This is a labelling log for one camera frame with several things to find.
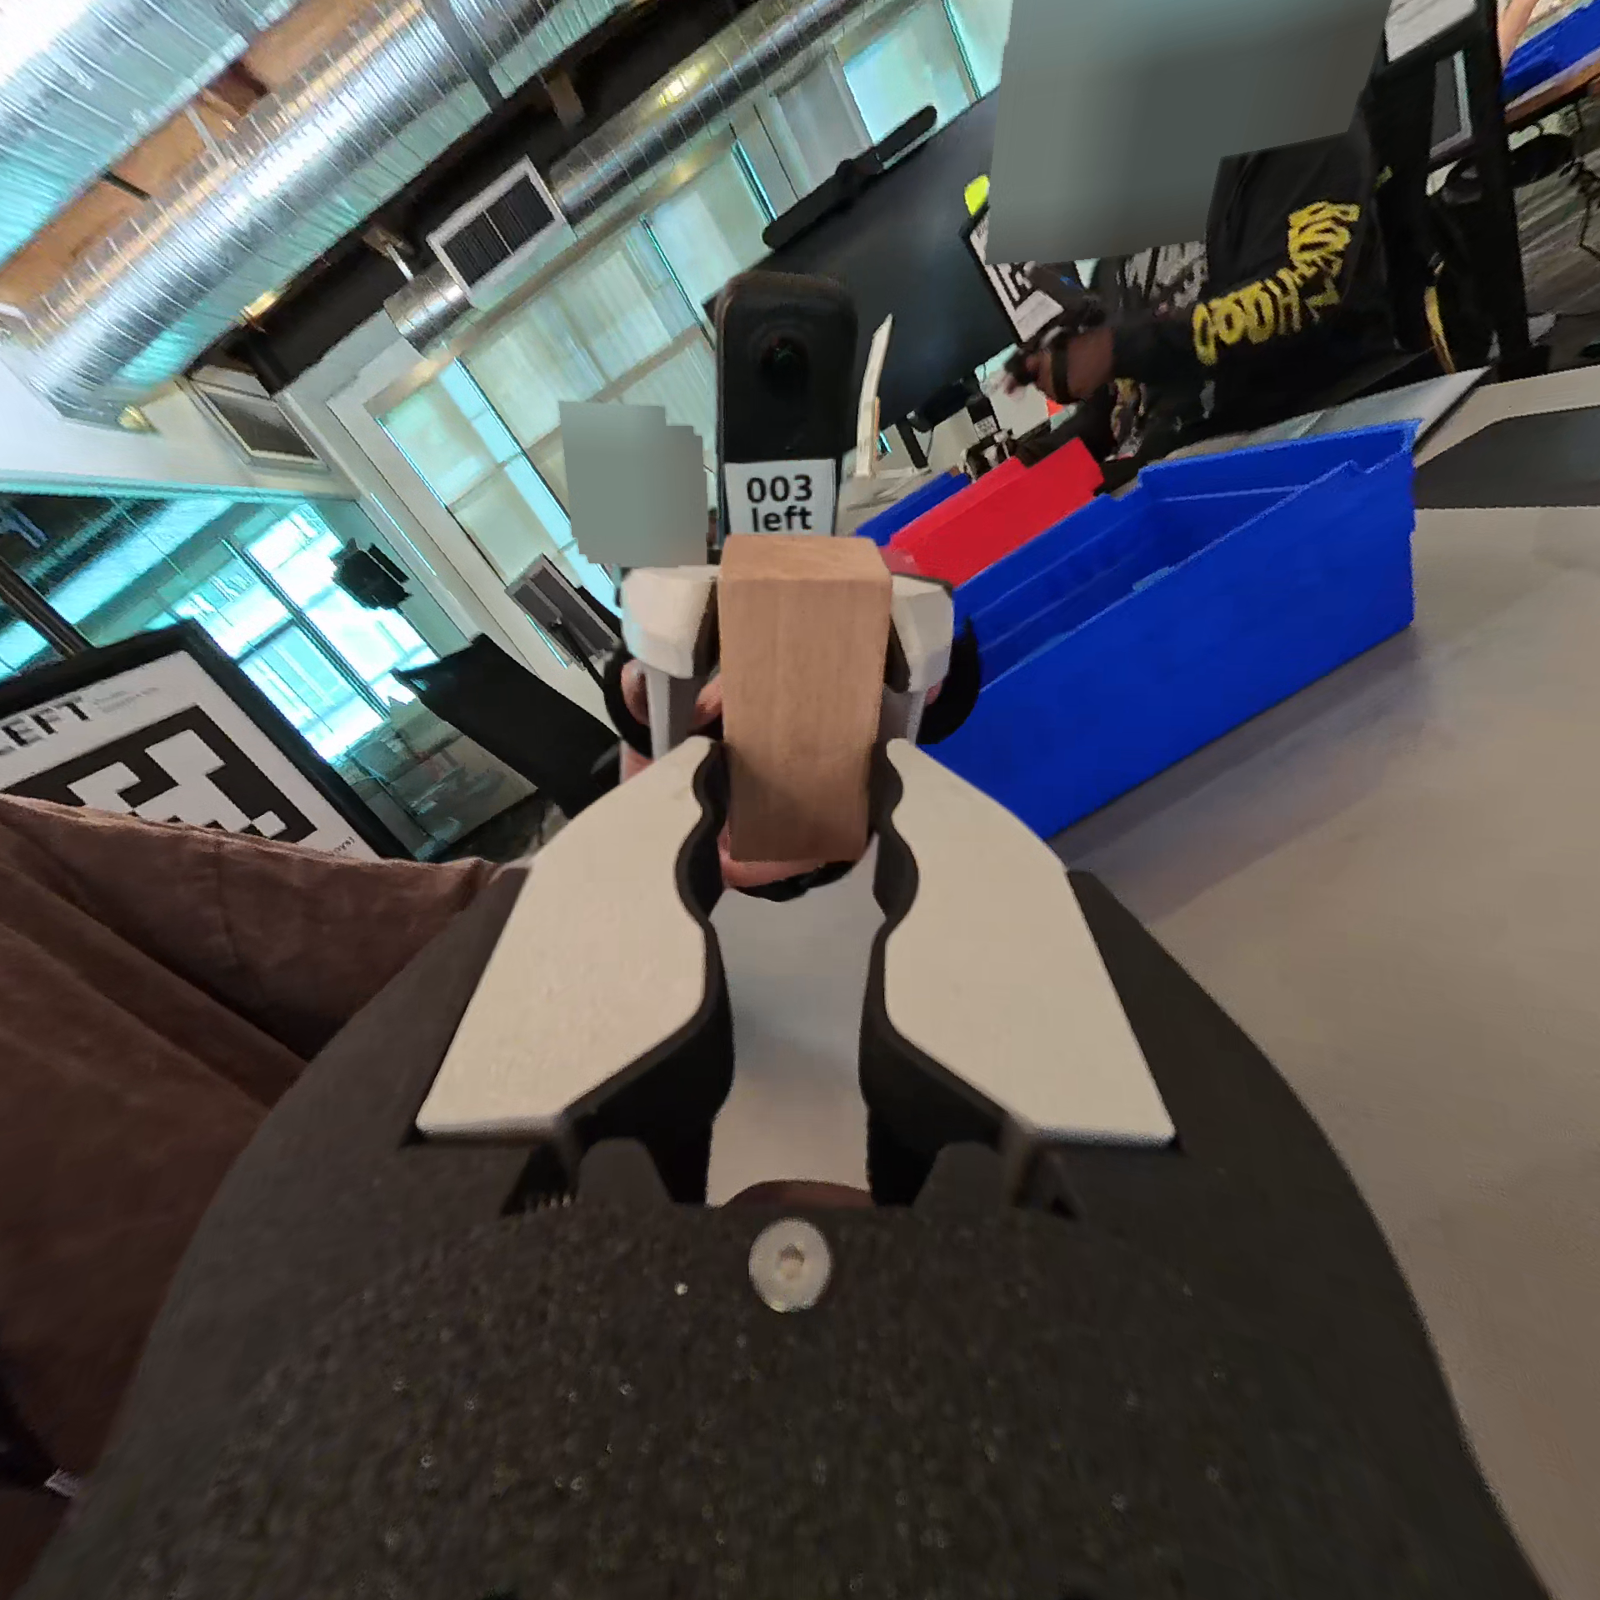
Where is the grey desk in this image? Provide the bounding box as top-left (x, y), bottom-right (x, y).
top-left (1052, 363), bottom-right (1600, 1600)

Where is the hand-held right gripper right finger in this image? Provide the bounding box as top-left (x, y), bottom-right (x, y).
top-left (863, 741), bottom-right (1178, 1156)

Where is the natural wood block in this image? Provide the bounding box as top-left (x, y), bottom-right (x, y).
top-left (721, 535), bottom-right (898, 868)

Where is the person's left hand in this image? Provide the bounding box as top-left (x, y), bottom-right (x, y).
top-left (721, 851), bottom-right (858, 906)

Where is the black monitor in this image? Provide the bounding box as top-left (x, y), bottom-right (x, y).
top-left (751, 95), bottom-right (1027, 440)

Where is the person's brown clothing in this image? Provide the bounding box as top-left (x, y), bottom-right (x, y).
top-left (0, 796), bottom-right (515, 1501)

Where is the wall air vent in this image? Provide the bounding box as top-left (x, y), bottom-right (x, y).
top-left (427, 163), bottom-right (578, 297)

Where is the large tag board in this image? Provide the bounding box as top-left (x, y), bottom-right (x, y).
top-left (0, 626), bottom-right (382, 859)

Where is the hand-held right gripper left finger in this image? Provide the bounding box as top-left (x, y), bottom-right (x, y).
top-left (414, 741), bottom-right (732, 1156)

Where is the black office chair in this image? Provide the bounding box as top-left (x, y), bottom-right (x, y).
top-left (397, 632), bottom-right (627, 813)

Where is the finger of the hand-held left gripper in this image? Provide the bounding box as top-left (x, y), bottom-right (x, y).
top-left (620, 565), bottom-right (732, 752)
top-left (881, 571), bottom-right (957, 746)

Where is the small blue plastic bin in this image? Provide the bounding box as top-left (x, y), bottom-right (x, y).
top-left (852, 476), bottom-right (972, 546)

